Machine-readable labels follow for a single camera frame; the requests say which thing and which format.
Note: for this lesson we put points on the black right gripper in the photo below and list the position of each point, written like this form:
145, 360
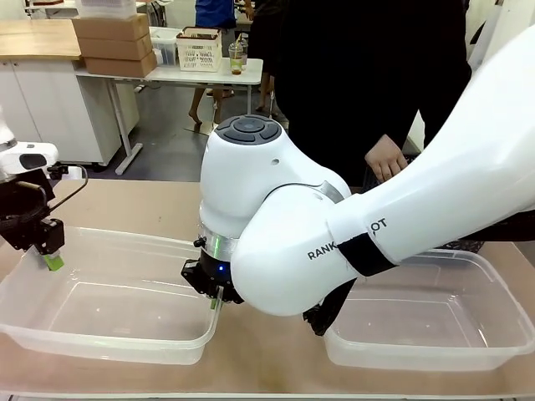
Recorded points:
209, 273

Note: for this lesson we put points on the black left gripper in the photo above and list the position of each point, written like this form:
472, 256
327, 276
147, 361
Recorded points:
25, 225

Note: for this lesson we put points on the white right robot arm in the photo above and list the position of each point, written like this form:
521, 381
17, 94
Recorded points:
418, 209

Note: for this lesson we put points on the white lattice plastic basket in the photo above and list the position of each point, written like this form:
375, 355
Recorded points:
198, 52

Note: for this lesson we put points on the person's left hand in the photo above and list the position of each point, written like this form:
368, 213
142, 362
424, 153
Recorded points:
384, 160

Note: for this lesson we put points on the clear plastic bin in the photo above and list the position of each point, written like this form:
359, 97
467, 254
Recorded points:
418, 355
104, 338

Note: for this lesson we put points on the white cabinet with wooden top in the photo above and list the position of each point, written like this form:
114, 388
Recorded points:
37, 96

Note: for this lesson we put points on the brown cardboard box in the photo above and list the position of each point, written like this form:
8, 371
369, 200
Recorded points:
115, 48
110, 27
121, 66

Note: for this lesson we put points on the white folding table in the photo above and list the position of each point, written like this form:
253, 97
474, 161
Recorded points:
188, 77

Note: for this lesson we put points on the clear plastic storage box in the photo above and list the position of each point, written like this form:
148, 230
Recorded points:
165, 48

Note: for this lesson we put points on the plastic cup with drink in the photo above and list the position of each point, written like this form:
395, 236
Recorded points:
237, 60

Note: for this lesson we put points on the white stacked container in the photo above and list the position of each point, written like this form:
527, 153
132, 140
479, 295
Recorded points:
110, 7

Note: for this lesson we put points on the person in black clothes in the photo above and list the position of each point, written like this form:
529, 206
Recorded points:
355, 75

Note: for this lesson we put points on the person in blue shirt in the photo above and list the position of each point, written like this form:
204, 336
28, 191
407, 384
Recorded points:
215, 12

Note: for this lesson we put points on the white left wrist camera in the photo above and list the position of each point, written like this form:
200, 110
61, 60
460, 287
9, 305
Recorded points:
35, 156

